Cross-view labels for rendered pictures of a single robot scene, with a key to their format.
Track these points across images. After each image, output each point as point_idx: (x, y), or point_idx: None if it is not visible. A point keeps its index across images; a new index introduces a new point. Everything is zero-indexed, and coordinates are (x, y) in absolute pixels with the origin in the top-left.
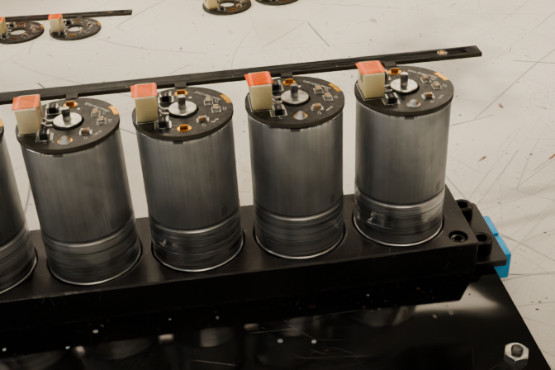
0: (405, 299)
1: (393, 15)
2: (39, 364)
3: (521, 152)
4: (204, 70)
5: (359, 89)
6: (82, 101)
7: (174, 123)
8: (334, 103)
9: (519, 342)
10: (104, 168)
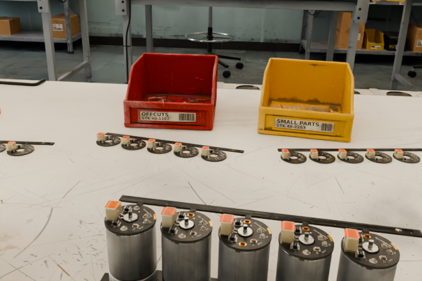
0: None
1: (385, 182)
2: None
3: None
4: (272, 193)
5: (343, 243)
6: (196, 214)
7: (238, 239)
8: (327, 249)
9: None
10: (198, 254)
